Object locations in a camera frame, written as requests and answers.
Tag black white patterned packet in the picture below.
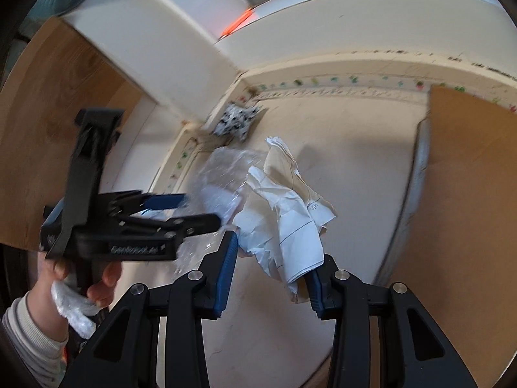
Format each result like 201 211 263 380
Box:
212 103 261 143

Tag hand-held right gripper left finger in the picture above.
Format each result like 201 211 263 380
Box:
58 230 240 388

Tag white tissue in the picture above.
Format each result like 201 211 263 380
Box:
232 136 338 305

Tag brown cardboard sheet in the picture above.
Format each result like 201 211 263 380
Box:
384 84 517 388

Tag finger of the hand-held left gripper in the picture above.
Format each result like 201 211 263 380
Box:
121 212 222 237
113 193 189 213

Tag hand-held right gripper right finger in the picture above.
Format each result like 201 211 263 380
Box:
306 254 479 388

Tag person's left forearm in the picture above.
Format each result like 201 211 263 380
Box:
2 281 70 388

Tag wooden cutting board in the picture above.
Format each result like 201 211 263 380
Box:
0 16 158 251

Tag clear plastic packaging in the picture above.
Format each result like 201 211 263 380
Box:
174 147 268 273

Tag person's left hand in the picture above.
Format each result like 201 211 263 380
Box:
42 259 122 308

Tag crinkled clear plastic bag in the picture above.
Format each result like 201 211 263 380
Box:
50 281 101 339

